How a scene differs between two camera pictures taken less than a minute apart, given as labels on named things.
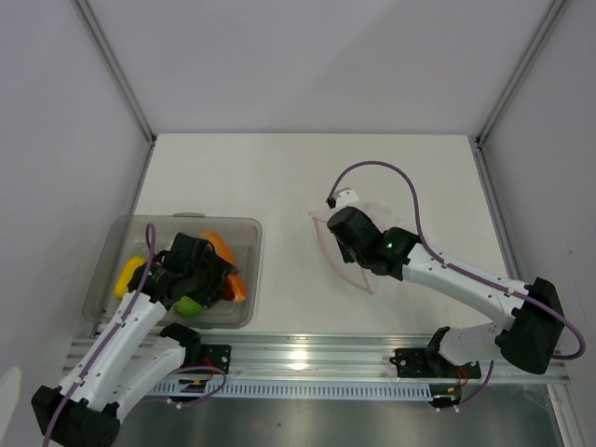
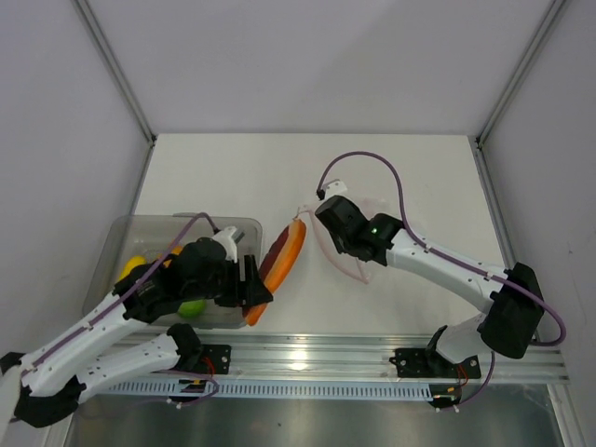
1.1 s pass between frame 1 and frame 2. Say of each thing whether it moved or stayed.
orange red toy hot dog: moved
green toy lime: stayed
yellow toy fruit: stayed
